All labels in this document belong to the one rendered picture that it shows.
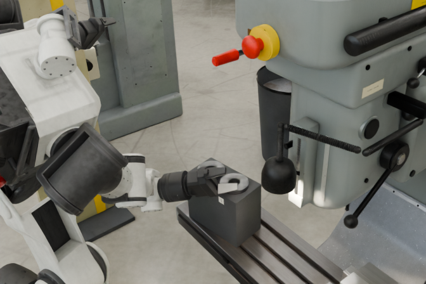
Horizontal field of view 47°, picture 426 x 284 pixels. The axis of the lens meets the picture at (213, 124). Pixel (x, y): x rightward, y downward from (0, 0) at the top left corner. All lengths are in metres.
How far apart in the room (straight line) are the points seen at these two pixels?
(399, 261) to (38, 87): 1.14
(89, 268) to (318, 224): 1.86
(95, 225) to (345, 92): 2.38
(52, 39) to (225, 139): 2.87
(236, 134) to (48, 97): 2.87
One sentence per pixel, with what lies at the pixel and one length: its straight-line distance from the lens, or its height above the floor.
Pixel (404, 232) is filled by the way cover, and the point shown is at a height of 1.00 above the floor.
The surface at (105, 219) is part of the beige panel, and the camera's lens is 3.12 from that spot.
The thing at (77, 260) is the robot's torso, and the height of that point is 1.08.
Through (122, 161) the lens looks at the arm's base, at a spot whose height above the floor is 1.53.
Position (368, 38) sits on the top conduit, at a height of 1.80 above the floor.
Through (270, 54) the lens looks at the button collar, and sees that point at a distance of 0.83.
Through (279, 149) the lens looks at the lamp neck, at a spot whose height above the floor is 1.53.
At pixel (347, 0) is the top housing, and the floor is 1.85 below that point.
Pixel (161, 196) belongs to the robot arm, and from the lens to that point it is 1.48.
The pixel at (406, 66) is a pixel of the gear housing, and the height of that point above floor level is 1.68.
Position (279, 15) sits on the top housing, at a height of 1.81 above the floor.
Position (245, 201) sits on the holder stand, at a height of 1.11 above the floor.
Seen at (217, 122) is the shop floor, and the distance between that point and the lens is 3.95.
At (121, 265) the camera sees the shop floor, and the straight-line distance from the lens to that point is 2.87.
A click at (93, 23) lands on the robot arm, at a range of 1.56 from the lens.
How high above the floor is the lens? 2.09
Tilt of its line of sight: 32 degrees down
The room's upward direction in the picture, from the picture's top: 3 degrees counter-clockwise
